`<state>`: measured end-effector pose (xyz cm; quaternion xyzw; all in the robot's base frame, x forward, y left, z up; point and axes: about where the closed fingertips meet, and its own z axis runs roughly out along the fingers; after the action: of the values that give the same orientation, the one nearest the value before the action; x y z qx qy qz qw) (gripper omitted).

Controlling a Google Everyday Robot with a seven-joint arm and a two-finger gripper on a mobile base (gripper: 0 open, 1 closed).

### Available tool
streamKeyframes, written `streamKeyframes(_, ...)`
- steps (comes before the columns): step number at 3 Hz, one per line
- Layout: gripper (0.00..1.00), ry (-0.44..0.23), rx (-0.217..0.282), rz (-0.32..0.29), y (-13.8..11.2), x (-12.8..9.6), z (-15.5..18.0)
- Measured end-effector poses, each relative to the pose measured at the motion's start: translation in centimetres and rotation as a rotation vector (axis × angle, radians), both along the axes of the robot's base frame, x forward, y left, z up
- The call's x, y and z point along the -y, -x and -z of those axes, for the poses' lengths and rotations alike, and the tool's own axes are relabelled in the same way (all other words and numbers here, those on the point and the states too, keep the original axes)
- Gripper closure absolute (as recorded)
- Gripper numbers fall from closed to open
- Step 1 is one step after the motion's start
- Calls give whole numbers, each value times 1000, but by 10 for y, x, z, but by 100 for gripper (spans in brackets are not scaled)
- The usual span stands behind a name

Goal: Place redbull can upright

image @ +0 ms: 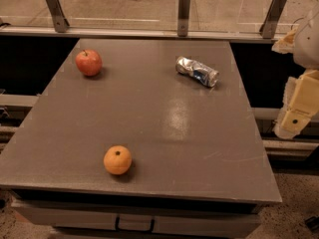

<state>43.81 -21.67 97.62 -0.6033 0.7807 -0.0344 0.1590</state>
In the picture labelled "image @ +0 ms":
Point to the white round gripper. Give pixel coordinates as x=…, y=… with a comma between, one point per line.
x=308, y=45

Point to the silver redbull can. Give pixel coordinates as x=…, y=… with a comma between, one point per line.
x=206, y=75

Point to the orange fruit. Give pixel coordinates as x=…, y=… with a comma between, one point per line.
x=117, y=160

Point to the red apple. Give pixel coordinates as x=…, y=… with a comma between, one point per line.
x=89, y=62

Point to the right metal railing bracket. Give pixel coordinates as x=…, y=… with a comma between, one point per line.
x=269, y=26

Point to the metal railing bracket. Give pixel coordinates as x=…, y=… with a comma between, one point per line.
x=60, y=22
x=269, y=26
x=183, y=17

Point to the middle metal railing bracket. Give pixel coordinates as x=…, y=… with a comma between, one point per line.
x=183, y=17

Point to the left metal railing bracket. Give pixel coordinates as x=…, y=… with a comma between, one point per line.
x=60, y=22

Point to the grey drawer with black handle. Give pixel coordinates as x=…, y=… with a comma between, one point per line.
x=93, y=221

